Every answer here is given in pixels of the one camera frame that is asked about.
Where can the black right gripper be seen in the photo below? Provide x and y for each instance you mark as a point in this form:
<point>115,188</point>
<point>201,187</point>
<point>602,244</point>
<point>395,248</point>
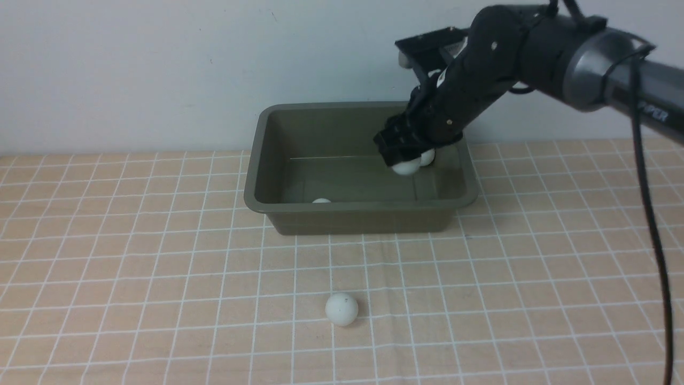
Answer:
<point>439,110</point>

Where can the white ping-pong ball black print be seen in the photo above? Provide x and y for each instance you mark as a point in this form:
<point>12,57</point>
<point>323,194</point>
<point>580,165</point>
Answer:
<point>407,168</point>

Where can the white ping-pong ball with logo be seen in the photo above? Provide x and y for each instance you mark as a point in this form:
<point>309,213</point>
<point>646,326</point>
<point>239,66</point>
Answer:
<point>427,158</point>

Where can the white ping-pong ball small speck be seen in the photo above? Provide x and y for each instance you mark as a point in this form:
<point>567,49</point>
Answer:
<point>341,309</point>

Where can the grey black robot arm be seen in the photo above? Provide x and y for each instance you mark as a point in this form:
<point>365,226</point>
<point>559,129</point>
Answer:
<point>575,59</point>

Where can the olive green plastic bin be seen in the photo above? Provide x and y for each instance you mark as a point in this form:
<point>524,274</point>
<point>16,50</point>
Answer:
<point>305,151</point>

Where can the beige checkered tablecloth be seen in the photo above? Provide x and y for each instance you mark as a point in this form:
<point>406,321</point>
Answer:
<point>149,269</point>

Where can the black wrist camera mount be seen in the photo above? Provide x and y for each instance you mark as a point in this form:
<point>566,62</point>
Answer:
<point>431,52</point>

